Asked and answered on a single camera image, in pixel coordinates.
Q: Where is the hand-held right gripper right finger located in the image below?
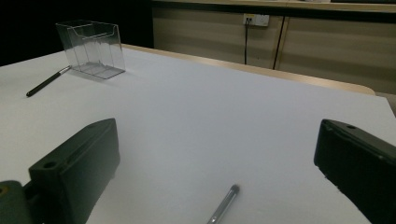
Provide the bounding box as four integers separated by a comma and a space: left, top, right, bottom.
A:
313, 119, 396, 224

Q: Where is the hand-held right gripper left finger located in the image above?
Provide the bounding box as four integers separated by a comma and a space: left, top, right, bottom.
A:
28, 118, 121, 224

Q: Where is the clear acrylic pen holder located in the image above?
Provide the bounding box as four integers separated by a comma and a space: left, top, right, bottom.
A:
55, 20, 126, 80

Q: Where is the wooden table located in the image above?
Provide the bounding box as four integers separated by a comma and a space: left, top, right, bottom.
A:
120, 43, 376, 96

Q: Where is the white table mat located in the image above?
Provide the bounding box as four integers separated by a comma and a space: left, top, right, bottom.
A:
0, 46, 396, 224

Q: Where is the black power cable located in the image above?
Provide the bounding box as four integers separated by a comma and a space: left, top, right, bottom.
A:
244, 18, 251, 65

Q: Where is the dark horizontal wall rail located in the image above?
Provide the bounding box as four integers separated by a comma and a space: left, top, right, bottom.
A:
152, 0, 396, 23

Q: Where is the white wall socket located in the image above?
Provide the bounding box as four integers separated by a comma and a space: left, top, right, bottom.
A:
242, 13, 271, 27

